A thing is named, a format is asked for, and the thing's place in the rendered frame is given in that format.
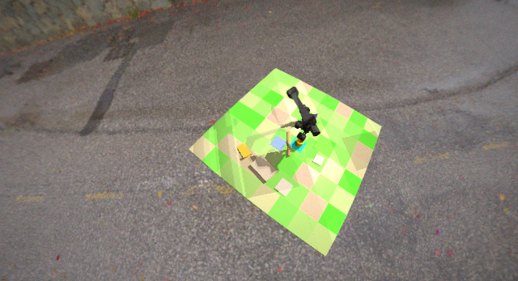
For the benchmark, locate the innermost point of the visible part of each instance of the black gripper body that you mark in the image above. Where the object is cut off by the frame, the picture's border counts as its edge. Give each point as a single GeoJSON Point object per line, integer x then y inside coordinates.
{"type": "Point", "coordinates": [302, 136]}

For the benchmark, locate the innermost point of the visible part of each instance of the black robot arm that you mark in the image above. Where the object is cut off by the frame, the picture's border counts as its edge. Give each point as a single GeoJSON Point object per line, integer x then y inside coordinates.
{"type": "Point", "coordinates": [307, 119]}

